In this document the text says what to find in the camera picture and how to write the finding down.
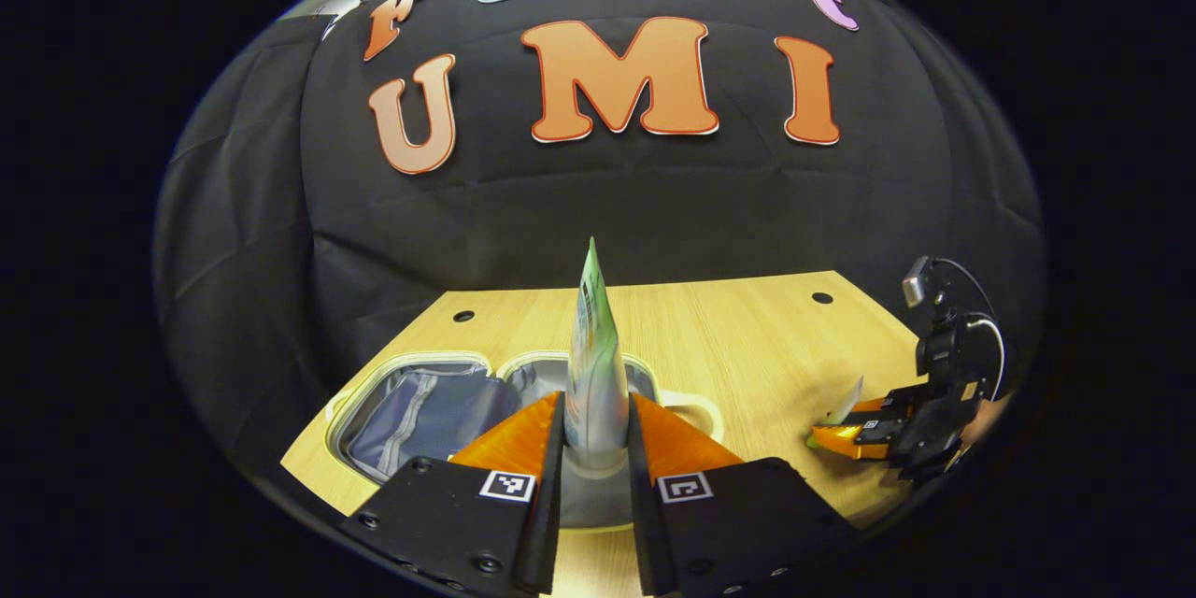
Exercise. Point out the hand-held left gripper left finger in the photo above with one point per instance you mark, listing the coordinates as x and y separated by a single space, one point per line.
551 505

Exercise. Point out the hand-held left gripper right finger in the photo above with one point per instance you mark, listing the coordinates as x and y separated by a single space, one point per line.
645 533

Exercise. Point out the black backdrop cloth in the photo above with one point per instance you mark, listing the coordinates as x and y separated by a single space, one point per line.
607 206

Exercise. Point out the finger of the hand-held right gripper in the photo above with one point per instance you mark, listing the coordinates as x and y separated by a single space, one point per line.
874 437
892 404

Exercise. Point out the white skincare sachet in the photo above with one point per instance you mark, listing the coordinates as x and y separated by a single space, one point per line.
850 404

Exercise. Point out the green white skincare pouch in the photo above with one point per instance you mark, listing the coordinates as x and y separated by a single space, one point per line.
596 374

